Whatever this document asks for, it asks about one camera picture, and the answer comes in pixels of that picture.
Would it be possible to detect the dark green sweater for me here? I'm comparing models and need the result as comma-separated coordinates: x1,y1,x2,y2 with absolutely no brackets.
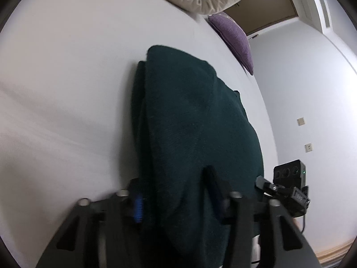
131,45,266,268

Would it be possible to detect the purple pillow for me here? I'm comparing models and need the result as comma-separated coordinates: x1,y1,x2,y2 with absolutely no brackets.
208,14,255,76

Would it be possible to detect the cream wardrobe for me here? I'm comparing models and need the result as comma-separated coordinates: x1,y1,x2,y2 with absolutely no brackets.
289,0,357,73

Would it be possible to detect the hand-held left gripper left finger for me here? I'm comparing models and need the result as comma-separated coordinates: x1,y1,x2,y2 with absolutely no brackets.
35,177,148,268

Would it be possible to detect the white bed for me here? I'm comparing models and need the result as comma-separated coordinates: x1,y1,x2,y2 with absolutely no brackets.
0,0,280,268

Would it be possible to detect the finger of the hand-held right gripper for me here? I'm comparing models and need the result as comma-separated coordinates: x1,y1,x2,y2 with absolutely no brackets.
255,175,294,199

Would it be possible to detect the brown door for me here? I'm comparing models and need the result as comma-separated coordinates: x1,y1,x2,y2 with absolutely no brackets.
222,0,299,36

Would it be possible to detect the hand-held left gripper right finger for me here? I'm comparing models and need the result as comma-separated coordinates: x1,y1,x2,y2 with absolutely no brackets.
201,165,322,268

